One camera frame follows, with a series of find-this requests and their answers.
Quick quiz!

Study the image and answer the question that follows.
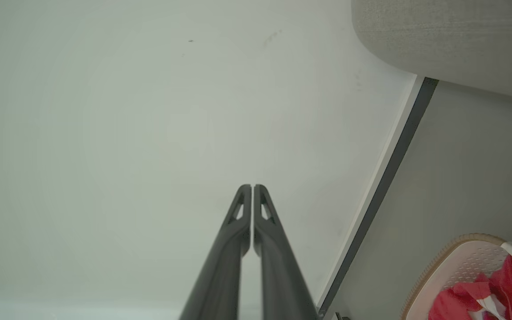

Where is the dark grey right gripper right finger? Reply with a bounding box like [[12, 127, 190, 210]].
[[254, 184, 319, 320]]

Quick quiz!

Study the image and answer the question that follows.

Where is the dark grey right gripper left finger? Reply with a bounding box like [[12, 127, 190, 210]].
[[180, 184, 252, 320]]

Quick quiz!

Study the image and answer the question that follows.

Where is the white lattice basket brown rim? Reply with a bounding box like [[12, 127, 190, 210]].
[[400, 233, 512, 320]]

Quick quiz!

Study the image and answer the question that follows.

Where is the dark baseboard strip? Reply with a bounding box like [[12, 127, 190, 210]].
[[317, 76, 440, 318]]

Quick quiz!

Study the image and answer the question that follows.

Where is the grey fabric sofa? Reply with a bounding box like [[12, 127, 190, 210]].
[[351, 0, 512, 104]]

